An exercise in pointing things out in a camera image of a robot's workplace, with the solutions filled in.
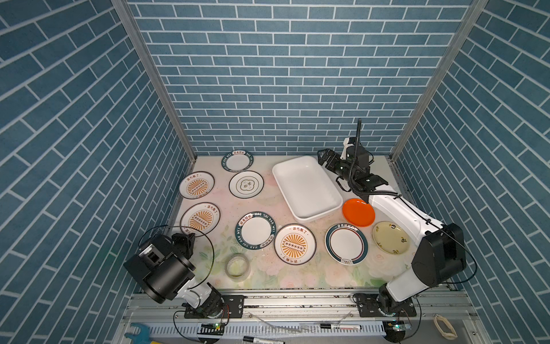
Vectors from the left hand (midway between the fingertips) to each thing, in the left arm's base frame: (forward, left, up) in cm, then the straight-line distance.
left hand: (193, 231), depth 90 cm
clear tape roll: (-14, -20, -2) cm, 25 cm away
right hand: (+19, -54, +27) cm, 63 cm away
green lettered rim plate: (+1, -26, -1) cm, 26 cm away
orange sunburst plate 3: (-6, -43, -2) cm, 44 cm away
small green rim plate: (+43, -13, -3) cm, 45 cm away
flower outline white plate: (+26, -20, -2) cm, 33 cm away
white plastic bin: (+21, -50, 0) cm, 55 cm away
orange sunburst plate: (+26, +6, -2) cm, 27 cm away
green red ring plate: (-4, -66, -5) cm, 66 cm away
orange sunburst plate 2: (+7, -1, -2) cm, 7 cm away
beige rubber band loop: (-38, -90, +2) cm, 98 cm away
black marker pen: (-37, -31, -2) cm, 48 cm away
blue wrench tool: (-36, +7, -1) cm, 36 cm away
